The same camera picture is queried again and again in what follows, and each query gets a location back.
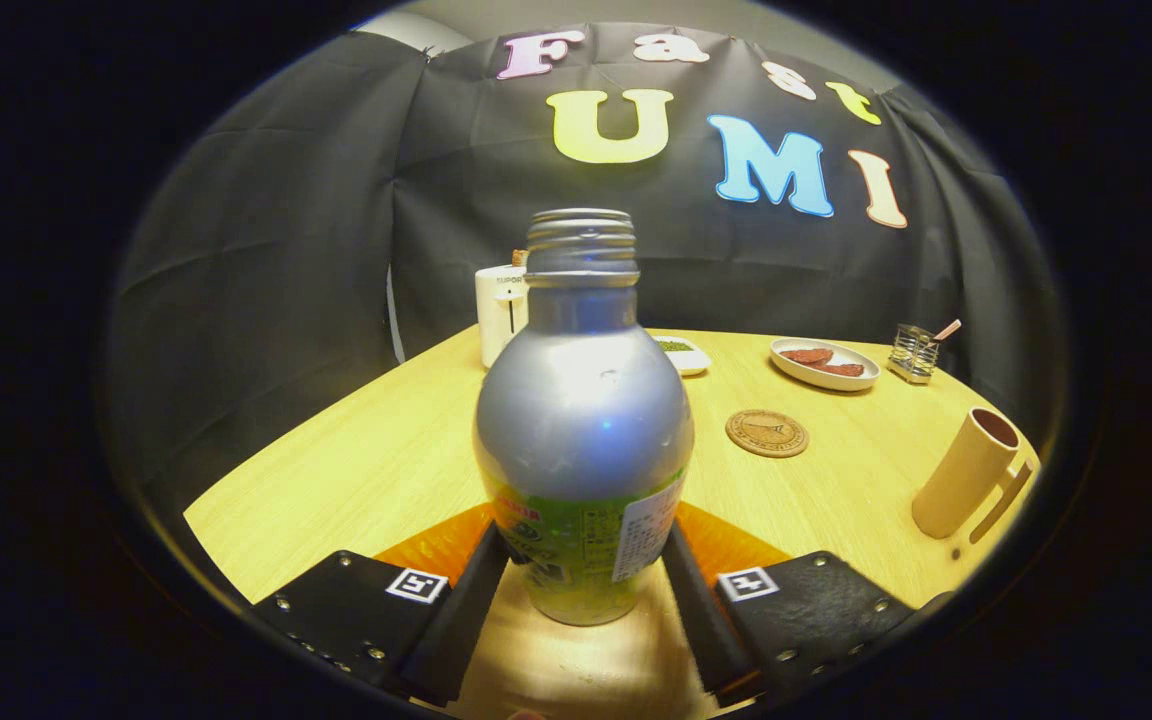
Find white toaster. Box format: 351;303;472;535
475;262;530;369

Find white divided dish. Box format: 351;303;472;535
651;336;712;377

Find white oval plate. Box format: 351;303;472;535
770;337;881;392

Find black backdrop cloth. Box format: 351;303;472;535
106;22;1067;511

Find round cork coaster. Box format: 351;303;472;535
725;409;810;459

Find silver bottle green label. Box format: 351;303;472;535
473;208;695;627

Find wooden table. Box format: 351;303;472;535
183;325;1042;720

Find wire mesh holder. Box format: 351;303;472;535
886;323;940;385

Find beige cup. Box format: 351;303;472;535
912;407;1037;546

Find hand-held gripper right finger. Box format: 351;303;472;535
663;500;952;701

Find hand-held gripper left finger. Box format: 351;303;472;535
251;503;512;706

